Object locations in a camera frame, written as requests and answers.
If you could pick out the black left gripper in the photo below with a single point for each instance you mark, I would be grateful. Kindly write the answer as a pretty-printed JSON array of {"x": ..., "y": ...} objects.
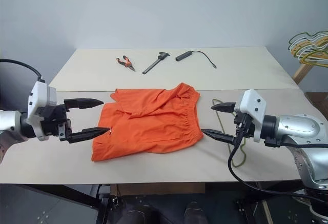
[{"x": 55, "y": 124}]

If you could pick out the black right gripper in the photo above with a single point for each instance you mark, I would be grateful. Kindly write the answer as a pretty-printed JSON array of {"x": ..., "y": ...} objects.
[{"x": 247, "y": 129}]

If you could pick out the orange shorts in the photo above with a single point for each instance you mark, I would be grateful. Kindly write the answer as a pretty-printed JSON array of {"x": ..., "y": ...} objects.
[{"x": 153, "y": 126}]

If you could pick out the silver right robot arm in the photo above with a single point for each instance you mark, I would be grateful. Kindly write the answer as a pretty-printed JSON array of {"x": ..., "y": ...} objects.
[{"x": 294, "y": 126}]

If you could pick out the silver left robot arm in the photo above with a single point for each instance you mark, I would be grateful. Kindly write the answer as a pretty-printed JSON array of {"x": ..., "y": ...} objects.
[{"x": 10, "y": 121}]

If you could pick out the black caliper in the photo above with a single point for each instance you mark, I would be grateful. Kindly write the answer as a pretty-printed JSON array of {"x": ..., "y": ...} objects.
[{"x": 153, "y": 65}]

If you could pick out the wooden clothes rack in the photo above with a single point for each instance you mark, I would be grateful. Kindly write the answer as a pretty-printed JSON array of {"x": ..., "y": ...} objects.
[{"x": 302, "y": 72}]

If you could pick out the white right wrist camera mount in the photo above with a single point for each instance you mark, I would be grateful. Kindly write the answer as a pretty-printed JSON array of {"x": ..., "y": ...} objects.
[{"x": 252, "y": 106}]

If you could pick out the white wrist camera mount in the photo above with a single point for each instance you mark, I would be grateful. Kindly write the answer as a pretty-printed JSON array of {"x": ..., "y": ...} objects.
[
  {"x": 41, "y": 93},
  {"x": 252, "y": 106}
]

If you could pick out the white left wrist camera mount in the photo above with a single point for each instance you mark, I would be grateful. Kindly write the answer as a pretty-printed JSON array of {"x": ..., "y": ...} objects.
[{"x": 41, "y": 93}]

